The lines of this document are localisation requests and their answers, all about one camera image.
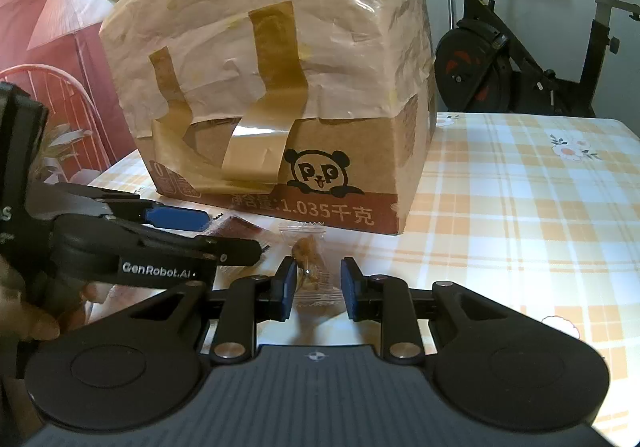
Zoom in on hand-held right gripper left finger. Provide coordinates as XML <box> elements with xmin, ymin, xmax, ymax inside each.
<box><xmin>120</xmin><ymin>256</ymin><xmax>301</xmax><ymax>363</ymax></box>

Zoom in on red brown snack packet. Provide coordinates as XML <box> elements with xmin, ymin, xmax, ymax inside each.
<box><xmin>207</xmin><ymin>214</ymin><xmax>274</xmax><ymax>254</ymax></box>

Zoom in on black exercise bike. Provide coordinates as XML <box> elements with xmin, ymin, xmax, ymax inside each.
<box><xmin>422</xmin><ymin>0</ymin><xmax>640</xmax><ymax>118</ymax></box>

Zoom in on person's left hand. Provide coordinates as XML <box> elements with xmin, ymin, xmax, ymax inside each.
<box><xmin>0</xmin><ymin>257</ymin><xmax>109</xmax><ymax>344</ymax></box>

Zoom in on yellow checked tablecloth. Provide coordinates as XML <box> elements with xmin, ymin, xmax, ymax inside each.
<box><xmin>87</xmin><ymin>112</ymin><xmax>640</xmax><ymax>428</ymax></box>

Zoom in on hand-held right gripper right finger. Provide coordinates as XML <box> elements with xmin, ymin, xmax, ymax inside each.
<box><xmin>340</xmin><ymin>256</ymin><xmax>523</xmax><ymax>361</ymax></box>

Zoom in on clear snack packet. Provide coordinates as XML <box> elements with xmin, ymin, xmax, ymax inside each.
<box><xmin>277</xmin><ymin>222</ymin><xmax>346</xmax><ymax>311</ymax></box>

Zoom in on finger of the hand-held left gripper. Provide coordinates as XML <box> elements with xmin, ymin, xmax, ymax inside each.
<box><xmin>114</xmin><ymin>200</ymin><xmax>211</xmax><ymax>233</ymax></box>
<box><xmin>150</xmin><ymin>235</ymin><xmax>265</xmax><ymax>269</ymax></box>

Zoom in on cardboard box with plastic liner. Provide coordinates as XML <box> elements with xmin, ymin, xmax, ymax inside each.
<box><xmin>99</xmin><ymin>0</ymin><xmax>437</xmax><ymax>236</ymax></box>

